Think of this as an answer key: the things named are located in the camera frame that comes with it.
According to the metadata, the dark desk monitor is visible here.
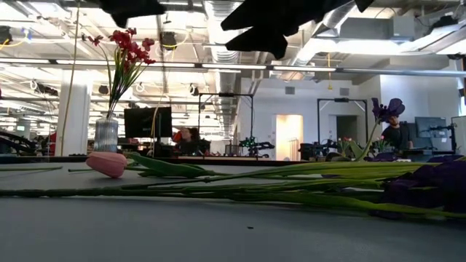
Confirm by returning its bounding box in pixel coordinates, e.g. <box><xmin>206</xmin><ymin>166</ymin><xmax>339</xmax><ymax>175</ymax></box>
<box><xmin>414</xmin><ymin>116</ymin><xmax>448</xmax><ymax>139</ymax></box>

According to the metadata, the black monitor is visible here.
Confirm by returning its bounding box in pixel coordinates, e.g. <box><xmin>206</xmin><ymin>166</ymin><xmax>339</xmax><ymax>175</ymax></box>
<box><xmin>123</xmin><ymin>106</ymin><xmax>173</xmax><ymax>139</ymax></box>

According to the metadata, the red flower bunch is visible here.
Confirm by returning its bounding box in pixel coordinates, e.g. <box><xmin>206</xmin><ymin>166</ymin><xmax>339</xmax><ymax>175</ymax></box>
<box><xmin>82</xmin><ymin>27</ymin><xmax>157</xmax><ymax>119</ymax></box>

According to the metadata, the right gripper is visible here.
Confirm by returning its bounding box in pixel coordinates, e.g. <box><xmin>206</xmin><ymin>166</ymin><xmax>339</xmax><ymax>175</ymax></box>
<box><xmin>220</xmin><ymin>0</ymin><xmax>375</xmax><ymax>61</ymax></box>

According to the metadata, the black hanging ceiling lamp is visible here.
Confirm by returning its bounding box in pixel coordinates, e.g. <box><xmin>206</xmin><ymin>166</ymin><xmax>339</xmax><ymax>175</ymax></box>
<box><xmin>159</xmin><ymin>31</ymin><xmax>178</xmax><ymax>51</ymax></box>

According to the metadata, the black frame stand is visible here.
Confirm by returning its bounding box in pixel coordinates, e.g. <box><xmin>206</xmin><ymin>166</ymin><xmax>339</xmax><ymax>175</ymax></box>
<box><xmin>316</xmin><ymin>97</ymin><xmax>369</xmax><ymax>146</ymax></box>
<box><xmin>197</xmin><ymin>92</ymin><xmax>255</xmax><ymax>158</ymax></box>

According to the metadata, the pink tulip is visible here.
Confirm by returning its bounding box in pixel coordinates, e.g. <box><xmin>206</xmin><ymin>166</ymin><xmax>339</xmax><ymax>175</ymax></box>
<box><xmin>85</xmin><ymin>151</ymin><xmax>234</xmax><ymax>180</ymax></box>

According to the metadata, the purple flower bunch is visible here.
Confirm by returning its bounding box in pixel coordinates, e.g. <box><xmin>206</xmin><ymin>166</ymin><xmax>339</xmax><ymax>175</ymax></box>
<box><xmin>0</xmin><ymin>97</ymin><xmax>466</xmax><ymax>221</ymax></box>
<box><xmin>425</xmin><ymin>154</ymin><xmax>466</xmax><ymax>164</ymax></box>

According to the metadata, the person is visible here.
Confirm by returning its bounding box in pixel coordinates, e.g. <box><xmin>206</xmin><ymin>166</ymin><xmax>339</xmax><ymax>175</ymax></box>
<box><xmin>381</xmin><ymin>113</ymin><xmax>414</xmax><ymax>150</ymax></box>
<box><xmin>173</xmin><ymin>127</ymin><xmax>211</xmax><ymax>156</ymax></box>

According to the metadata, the hanging yellow cable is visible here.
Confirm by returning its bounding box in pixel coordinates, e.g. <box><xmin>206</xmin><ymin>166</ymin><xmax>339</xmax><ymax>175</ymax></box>
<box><xmin>60</xmin><ymin>0</ymin><xmax>82</xmax><ymax>157</ymax></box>

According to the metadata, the clear ribbed glass vase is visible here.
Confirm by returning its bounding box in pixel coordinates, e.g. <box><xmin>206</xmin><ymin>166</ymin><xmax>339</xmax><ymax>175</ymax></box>
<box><xmin>93</xmin><ymin>115</ymin><xmax>119</xmax><ymax>153</ymax></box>

